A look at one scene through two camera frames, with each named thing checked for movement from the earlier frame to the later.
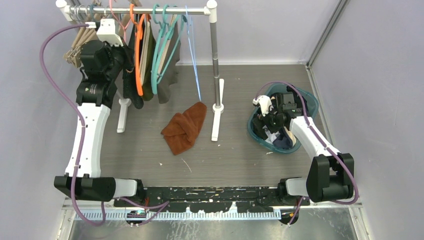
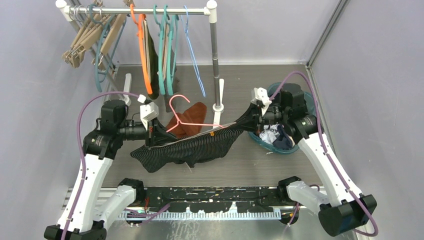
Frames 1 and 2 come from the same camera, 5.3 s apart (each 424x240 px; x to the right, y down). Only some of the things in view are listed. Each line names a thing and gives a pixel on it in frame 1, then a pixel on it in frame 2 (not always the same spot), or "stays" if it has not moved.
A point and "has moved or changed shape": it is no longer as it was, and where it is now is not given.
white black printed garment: x=271 y=136 stays
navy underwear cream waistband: x=286 y=140 stays
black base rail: x=208 y=199 stays
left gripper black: x=127 y=53 to x=157 y=134
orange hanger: x=139 y=22 has moved or changed shape
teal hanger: x=167 y=23 to x=161 y=38
